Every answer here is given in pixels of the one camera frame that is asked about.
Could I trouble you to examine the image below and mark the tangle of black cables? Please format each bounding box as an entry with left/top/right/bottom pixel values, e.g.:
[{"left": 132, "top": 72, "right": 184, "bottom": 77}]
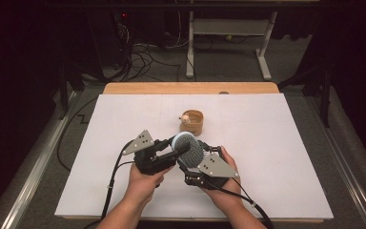
[{"left": 112, "top": 37, "right": 183, "bottom": 83}]

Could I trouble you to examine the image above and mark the white board sheet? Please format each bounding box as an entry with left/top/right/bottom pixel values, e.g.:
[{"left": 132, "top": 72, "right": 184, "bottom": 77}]
[{"left": 54, "top": 93, "right": 335, "bottom": 220}]

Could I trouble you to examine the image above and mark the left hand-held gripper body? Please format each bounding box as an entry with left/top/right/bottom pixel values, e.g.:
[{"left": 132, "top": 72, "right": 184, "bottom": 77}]
[{"left": 122, "top": 129, "right": 176, "bottom": 176}]

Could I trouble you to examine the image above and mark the aluminium floor rail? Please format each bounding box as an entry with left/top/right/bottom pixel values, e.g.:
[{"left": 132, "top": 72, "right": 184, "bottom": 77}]
[
  {"left": 306, "top": 94, "right": 366, "bottom": 229},
  {"left": 0, "top": 90, "right": 79, "bottom": 229}
]

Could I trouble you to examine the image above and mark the person's right hand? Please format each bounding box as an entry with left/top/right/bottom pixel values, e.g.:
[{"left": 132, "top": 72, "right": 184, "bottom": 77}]
[{"left": 203, "top": 146, "right": 246, "bottom": 212}]

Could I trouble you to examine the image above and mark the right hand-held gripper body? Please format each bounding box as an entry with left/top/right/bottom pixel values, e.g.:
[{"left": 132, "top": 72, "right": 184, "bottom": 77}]
[{"left": 184, "top": 152, "right": 240, "bottom": 189}]

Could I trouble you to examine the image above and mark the wooden cup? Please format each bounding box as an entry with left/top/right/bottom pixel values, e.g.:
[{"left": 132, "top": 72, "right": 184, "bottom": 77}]
[{"left": 179, "top": 109, "right": 205, "bottom": 137}]

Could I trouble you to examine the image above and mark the black tripod stand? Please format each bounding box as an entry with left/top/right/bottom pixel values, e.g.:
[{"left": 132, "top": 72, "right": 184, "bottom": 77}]
[{"left": 277, "top": 47, "right": 333, "bottom": 129}]

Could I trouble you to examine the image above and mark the black computer tower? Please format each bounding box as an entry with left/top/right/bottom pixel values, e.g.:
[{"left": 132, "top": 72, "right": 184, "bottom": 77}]
[{"left": 87, "top": 9, "right": 135, "bottom": 80}]

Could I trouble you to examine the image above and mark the black metal stand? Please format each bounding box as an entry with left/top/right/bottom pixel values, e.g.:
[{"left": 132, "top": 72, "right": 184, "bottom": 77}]
[{"left": 57, "top": 61, "right": 86, "bottom": 121}]

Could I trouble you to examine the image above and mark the person's left hand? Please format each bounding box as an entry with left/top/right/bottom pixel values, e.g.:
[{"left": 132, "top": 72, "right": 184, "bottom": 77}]
[{"left": 123, "top": 163, "right": 174, "bottom": 204}]

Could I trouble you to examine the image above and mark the white metal desk frame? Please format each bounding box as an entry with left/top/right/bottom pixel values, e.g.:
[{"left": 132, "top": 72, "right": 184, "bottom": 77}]
[{"left": 185, "top": 0, "right": 273, "bottom": 81}]

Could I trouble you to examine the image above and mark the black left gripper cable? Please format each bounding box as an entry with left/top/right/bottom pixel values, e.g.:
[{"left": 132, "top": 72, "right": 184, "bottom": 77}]
[{"left": 84, "top": 139, "right": 136, "bottom": 229}]

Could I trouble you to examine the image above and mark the wooden table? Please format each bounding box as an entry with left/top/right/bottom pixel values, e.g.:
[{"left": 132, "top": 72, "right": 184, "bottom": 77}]
[{"left": 63, "top": 81, "right": 326, "bottom": 224}]

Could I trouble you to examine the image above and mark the light blue hairbrush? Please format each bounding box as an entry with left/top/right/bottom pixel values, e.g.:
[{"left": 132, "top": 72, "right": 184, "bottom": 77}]
[{"left": 171, "top": 131, "right": 216, "bottom": 170}]

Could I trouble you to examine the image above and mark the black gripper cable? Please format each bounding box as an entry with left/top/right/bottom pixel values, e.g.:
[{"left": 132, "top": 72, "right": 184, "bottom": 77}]
[
  {"left": 84, "top": 139, "right": 136, "bottom": 229},
  {"left": 203, "top": 177, "right": 276, "bottom": 229}
]

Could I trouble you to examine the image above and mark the black floor cable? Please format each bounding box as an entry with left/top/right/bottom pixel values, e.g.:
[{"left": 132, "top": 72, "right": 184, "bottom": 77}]
[{"left": 56, "top": 95, "right": 100, "bottom": 172}]

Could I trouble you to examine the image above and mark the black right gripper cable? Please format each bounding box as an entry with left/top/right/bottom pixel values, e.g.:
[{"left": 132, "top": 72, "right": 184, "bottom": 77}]
[{"left": 203, "top": 177, "right": 276, "bottom": 229}]

